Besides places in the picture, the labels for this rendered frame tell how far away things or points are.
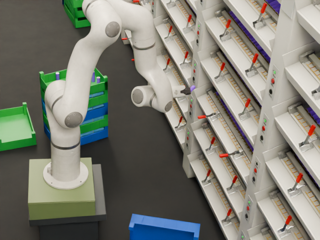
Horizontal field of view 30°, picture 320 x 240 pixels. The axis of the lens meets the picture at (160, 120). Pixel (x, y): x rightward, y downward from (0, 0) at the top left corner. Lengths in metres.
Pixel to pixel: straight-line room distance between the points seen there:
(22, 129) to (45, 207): 1.03
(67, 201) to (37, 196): 0.13
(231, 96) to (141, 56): 0.42
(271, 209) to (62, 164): 0.85
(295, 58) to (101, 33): 0.67
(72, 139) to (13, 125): 1.12
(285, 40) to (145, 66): 0.64
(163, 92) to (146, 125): 1.10
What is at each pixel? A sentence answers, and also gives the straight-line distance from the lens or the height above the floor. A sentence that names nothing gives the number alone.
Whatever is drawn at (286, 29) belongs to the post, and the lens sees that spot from 1.92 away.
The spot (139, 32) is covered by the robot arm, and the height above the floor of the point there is 1.02.
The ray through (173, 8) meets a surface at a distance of 3.10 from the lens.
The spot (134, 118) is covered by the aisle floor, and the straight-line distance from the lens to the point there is 3.49.
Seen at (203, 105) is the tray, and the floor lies 0.52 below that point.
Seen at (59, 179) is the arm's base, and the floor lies 0.39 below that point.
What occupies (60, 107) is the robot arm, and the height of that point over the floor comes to 0.78.
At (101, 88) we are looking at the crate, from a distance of 3.14.
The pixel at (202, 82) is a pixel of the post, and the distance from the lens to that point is 2.76.
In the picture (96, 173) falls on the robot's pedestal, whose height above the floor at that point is 0.28.
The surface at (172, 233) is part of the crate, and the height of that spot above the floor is 0.12.
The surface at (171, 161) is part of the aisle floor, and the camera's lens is 3.21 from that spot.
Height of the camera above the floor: 2.11
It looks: 37 degrees down
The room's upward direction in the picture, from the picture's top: 3 degrees clockwise
